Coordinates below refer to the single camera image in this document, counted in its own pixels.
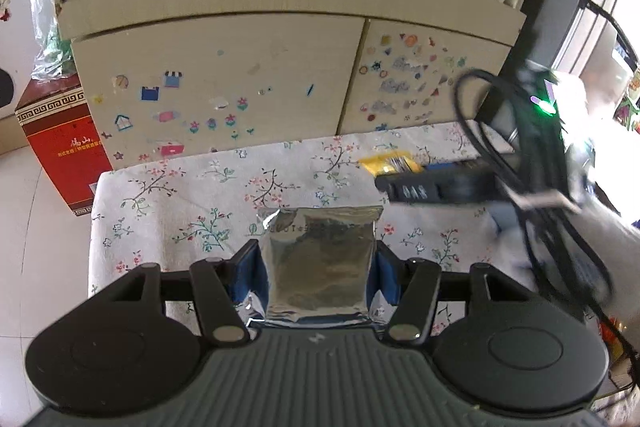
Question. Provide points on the clear plastic bag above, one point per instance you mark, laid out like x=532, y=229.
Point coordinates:
x=50, y=52

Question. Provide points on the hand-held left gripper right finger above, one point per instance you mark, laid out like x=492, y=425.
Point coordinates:
x=387, y=274

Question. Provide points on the silver foil snack packet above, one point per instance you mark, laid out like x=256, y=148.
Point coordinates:
x=320, y=257

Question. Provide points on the small yellow snack packet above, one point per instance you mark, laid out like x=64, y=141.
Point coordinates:
x=385, y=164

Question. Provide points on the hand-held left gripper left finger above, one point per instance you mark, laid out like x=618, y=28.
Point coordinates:
x=247, y=272

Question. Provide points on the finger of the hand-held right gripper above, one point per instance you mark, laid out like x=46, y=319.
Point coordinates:
x=475, y=167
x=450, y=189

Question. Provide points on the red cardboard box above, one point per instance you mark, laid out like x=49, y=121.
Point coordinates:
x=60, y=147

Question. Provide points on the black vase wall sticker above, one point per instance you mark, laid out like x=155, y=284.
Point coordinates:
x=5, y=89

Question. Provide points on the cream cabinet with stickers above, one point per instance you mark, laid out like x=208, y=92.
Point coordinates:
x=225, y=57

